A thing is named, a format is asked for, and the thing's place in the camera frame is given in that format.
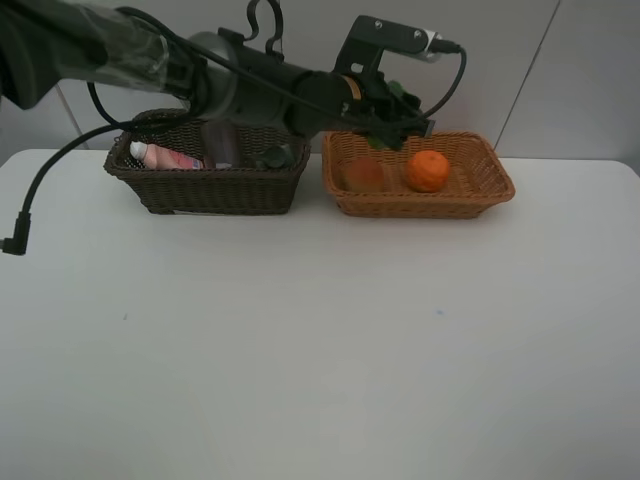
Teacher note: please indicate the translucent purple plastic cup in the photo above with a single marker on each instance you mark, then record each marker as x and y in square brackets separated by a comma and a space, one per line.
[220, 145]

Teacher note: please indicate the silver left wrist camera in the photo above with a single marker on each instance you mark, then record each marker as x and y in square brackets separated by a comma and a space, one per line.
[370, 37]

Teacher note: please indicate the dark brown wicker basket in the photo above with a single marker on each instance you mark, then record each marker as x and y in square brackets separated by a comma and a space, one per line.
[246, 190]

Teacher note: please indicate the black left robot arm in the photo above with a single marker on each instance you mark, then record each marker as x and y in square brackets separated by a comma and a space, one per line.
[217, 75]

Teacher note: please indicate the green lime fruit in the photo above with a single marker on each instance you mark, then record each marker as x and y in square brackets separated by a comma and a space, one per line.
[404, 106]

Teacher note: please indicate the red orange peach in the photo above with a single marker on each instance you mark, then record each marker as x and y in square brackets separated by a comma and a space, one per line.
[364, 175]

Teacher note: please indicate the pink bottle white cap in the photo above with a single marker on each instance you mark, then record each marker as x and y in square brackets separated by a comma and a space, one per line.
[159, 158]

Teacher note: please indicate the orange tangerine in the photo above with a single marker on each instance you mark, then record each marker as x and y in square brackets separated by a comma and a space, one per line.
[427, 171]

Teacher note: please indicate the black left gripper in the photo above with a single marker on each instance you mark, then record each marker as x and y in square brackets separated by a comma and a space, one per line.
[386, 108]

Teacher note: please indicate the orange wicker basket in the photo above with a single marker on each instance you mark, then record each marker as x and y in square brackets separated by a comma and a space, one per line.
[477, 179]

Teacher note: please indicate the dark green rectangular bottle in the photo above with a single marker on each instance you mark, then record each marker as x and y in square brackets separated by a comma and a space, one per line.
[273, 158]

